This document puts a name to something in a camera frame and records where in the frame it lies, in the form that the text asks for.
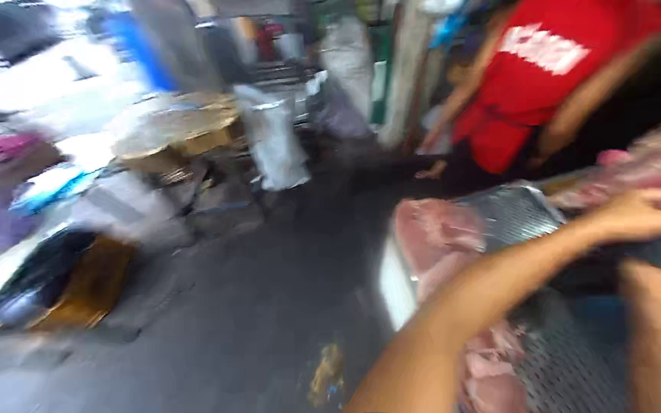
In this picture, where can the person's left hand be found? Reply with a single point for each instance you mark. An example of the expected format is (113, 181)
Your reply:
(623, 219)

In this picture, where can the person's right hand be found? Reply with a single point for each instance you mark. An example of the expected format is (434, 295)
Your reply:
(649, 282)

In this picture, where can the person's left forearm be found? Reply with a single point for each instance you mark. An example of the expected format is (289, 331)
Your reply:
(479, 292)

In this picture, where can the heap of fatty meat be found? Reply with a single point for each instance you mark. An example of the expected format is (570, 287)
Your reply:
(657, 149)

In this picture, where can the perforated silver metal tray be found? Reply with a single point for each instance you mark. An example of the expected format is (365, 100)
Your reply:
(508, 215)

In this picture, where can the perforated grey metal tray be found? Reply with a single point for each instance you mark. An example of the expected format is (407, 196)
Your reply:
(571, 355)

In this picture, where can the red apron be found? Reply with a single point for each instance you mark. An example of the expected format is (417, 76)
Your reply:
(554, 92)

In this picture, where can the pink meat slab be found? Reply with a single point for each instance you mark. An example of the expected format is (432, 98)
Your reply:
(439, 232)

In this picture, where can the pile of raw meat pieces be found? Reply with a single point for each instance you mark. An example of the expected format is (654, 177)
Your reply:
(491, 370)

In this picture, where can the white slab-shaped container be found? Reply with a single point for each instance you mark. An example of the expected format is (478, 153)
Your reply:
(398, 287)

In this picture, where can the large whitish sack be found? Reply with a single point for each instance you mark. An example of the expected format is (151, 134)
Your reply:
(349, 69)

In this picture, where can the white plastic sack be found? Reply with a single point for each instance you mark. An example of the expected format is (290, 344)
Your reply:
(276, 143)

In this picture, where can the round brown table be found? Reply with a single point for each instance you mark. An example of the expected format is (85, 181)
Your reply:
(175, 132)

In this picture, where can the blue hanging tarp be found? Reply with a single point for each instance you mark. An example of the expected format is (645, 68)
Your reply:
(138, 49)

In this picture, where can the brown cardboard box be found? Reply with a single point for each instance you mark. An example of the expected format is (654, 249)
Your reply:
(92, 284)

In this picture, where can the blue and white plastic bag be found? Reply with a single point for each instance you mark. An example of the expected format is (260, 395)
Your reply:
(58, 186)

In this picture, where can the pink bundle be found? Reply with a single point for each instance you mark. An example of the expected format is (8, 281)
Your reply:
(2, 146)

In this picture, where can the pale wooden post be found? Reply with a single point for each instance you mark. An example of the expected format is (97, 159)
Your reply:
(408, 74)

